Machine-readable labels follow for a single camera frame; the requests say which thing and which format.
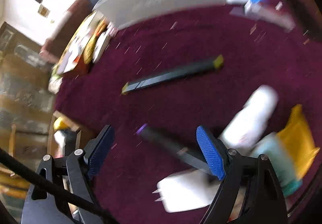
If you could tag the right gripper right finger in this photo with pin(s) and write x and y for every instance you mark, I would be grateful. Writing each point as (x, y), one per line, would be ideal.
(214, 152)

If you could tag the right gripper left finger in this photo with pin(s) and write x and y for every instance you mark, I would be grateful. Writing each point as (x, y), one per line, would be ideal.
(97, 150)

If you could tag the white spray bottle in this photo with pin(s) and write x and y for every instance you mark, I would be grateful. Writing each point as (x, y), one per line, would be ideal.
(248, 125)

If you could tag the yellow round jar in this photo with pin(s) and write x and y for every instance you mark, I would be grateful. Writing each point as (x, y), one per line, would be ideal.
(60, 124)

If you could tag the black marker pen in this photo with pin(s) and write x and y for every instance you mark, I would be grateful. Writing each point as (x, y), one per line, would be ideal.
(181, 151)

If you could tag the yellow packet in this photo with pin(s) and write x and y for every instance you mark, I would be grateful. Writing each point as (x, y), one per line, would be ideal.
(298, 141)

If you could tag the black yellow-capped marker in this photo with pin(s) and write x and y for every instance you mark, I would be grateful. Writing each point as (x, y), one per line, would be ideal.
(175, 73)

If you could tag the brown cardboard box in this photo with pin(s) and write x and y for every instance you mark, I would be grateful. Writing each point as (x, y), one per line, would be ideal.
(63, 142)

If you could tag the white power adapter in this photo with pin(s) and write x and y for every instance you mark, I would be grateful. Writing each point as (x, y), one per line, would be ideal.
(186, 190)

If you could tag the teal white bottle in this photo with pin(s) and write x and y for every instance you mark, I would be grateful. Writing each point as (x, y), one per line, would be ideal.
(282, 163)

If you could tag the maroon velvet tablecloth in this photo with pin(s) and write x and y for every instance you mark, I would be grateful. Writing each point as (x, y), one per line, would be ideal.
(255, 53)

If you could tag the gold gift box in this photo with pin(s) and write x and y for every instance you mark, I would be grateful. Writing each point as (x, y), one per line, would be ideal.
(84, 49)

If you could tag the brown armchair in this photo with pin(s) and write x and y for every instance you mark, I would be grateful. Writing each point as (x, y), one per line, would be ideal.
(63, 31)

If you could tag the clear plastic packet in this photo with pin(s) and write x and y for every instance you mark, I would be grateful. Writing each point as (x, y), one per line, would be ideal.
(258, 10)

